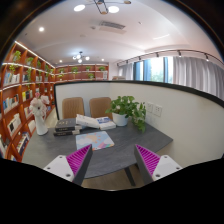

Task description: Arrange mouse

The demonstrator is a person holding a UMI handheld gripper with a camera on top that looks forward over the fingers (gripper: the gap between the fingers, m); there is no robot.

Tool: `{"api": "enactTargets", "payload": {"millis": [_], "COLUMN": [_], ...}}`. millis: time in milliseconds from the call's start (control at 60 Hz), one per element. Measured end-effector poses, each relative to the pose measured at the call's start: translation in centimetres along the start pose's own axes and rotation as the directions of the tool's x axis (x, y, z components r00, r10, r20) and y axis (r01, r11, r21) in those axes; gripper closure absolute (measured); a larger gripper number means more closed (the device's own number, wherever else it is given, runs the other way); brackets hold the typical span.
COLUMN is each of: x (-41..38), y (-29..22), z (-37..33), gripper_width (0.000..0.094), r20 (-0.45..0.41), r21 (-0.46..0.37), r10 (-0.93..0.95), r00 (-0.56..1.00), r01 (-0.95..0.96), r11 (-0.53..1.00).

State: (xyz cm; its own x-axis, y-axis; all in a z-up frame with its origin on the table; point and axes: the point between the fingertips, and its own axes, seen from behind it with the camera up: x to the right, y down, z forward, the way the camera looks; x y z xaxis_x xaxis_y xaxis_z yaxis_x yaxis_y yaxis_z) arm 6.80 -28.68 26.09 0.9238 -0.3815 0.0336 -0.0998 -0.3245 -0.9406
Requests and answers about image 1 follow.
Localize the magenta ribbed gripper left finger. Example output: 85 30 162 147
44 145 93 185

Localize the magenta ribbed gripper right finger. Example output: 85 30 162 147
134 145 182 185

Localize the colourful map mouse pad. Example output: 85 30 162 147
76 131 115 151

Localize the black book bottom of stack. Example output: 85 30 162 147
53 130 80 136

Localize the black book of stack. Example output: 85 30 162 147
53 130 80 136
55 118 82 132

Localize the grey desk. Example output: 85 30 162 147
22 122 173 186

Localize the black book top of stack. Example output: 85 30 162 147
55 118 82 132

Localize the open white book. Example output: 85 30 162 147
76 114 99 128

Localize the white blue book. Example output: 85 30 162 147
97 117 116 130

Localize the left tan chair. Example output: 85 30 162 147
62 97 84 119

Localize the tan chair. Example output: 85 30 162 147
89 97 112 118
62 97 84 119

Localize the green potted pothos plant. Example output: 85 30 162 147
106 96 146 133

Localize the right tan chair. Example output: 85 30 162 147
89 97 112 118

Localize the white vase with flowers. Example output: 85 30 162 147
30 92 49 136

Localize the orange wooden bookshelf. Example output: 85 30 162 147
0 42 109 162

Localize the white curtain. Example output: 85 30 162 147
173 57 224 101

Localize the white wall socket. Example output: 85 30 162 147
153 105 162 117

